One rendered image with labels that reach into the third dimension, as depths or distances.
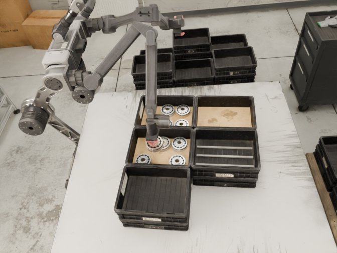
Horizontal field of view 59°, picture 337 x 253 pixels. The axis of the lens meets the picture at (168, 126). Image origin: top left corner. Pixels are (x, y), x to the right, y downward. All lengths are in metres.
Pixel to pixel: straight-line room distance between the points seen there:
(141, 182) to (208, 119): 0.66
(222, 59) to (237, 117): 1.15
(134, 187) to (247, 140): 0.79
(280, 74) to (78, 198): 2.72
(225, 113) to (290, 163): 0.54
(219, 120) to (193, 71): 1.20
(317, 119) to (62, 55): 2.57
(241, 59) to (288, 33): 1.47
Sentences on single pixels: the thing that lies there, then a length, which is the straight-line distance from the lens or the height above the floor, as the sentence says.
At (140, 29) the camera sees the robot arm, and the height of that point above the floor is 1.65.
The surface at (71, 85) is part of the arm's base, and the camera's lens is 1.63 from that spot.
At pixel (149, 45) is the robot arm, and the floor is 1.60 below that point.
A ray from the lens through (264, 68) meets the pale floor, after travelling 3.88.
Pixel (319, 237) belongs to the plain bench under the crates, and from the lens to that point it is 1.93.
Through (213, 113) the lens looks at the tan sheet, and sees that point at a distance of 2.15.
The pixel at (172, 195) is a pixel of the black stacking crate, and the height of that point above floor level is 0.83.
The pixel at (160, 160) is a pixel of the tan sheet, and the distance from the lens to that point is 1.92.
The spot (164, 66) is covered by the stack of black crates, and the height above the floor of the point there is 0.49.
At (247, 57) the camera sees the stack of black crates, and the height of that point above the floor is 0.49.
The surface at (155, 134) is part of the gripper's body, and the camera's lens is 1.65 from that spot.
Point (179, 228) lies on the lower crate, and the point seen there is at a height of 0.72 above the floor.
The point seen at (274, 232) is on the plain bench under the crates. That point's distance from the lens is 1.88.
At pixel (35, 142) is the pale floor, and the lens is 3.54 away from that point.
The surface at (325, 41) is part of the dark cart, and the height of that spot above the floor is 0.88.
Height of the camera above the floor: 2.42
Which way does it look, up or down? 49 degrees down
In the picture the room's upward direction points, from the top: 9 degrees counter-clockwise
